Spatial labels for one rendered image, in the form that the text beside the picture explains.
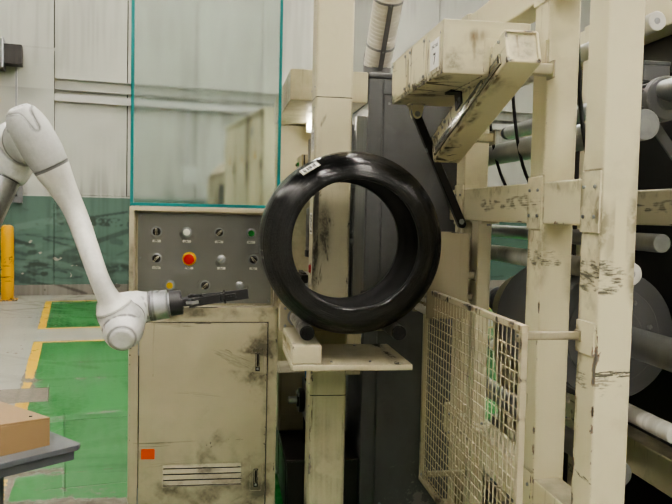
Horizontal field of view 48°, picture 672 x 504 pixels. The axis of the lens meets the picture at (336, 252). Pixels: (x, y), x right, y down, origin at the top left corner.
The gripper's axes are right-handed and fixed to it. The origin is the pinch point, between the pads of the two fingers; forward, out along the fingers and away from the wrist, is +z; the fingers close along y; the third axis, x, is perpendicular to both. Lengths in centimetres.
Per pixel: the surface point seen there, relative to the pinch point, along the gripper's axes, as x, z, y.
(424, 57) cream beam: -63, 62, -18
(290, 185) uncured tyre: -31.2, 19.5, -9.0
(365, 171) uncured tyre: -33, 42, -12
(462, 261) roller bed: 1, 78, 20
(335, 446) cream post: 61, 28, 27
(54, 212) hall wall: -51, -236, 885
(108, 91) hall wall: -216, -142, 905
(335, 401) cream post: 45, 30, 27
